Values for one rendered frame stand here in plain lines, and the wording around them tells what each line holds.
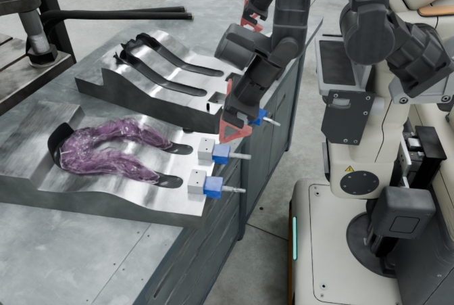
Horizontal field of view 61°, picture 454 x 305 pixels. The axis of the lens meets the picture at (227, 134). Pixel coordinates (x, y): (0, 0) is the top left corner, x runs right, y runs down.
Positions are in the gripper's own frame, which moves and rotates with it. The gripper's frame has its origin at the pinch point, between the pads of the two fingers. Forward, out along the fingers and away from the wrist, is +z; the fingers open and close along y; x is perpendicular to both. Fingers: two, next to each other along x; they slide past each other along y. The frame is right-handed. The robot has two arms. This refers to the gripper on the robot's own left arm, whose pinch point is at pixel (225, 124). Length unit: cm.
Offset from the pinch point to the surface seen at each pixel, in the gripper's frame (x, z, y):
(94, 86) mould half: -33, 34, -29
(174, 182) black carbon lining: -3.7, 18.3, 5.5
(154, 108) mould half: -14.2, 24.8, -22.0
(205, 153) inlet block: 0.5, 13.1, -2.1
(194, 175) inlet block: -0.6, 13.2, 5.6
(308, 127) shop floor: 77, 73, -115
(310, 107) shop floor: 79, 72, -134
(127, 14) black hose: -37, 31, -70
